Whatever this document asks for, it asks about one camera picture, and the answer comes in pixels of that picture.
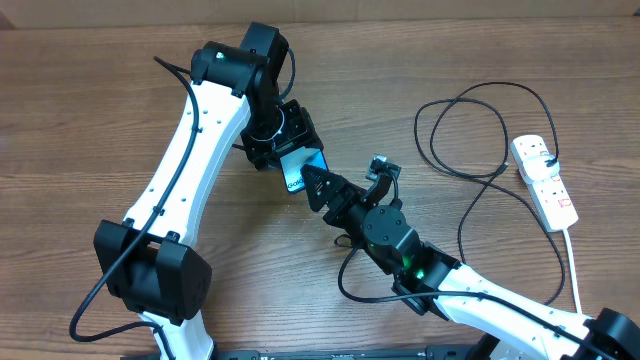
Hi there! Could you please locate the blue Galaxy S24+ smartphone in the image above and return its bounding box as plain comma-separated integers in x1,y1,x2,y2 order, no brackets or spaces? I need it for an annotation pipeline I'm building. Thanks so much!
280,147,328,194

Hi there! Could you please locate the black charging cable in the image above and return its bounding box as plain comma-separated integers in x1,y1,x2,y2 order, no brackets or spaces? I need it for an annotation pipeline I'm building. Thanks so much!
413,81,567,306

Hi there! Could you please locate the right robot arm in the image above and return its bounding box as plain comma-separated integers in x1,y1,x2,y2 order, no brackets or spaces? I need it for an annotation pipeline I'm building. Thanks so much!
301,161,639,359

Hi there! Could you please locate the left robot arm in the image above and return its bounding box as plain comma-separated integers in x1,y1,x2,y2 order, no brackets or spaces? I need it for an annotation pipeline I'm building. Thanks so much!
94,23,326,359

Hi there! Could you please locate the white charger adapter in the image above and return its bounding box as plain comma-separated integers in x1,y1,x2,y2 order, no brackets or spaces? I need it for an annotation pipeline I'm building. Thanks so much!
522,153,560,184

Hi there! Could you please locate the white power strip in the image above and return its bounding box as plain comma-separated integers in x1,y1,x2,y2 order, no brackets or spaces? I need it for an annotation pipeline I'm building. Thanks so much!
510,135,579,232

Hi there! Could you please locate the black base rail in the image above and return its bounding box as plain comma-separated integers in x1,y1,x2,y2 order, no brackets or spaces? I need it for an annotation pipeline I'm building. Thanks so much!
215,344,495,360

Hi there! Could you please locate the white power strip cord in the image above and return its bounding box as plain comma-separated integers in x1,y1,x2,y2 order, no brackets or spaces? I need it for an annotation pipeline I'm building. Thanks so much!
562,227,584,315

